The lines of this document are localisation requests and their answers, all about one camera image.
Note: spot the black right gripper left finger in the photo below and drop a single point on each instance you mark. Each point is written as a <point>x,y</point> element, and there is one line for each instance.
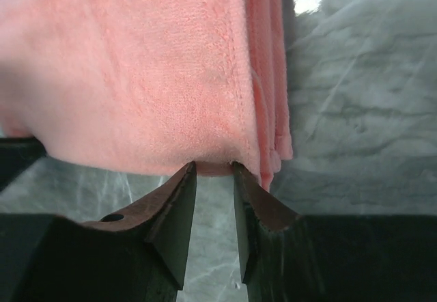
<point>137,253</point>

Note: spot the pink panda towel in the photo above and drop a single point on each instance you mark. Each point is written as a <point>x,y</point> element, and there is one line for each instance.
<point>146,86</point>

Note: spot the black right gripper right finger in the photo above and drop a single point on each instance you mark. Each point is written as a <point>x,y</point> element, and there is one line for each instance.
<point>286,256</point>

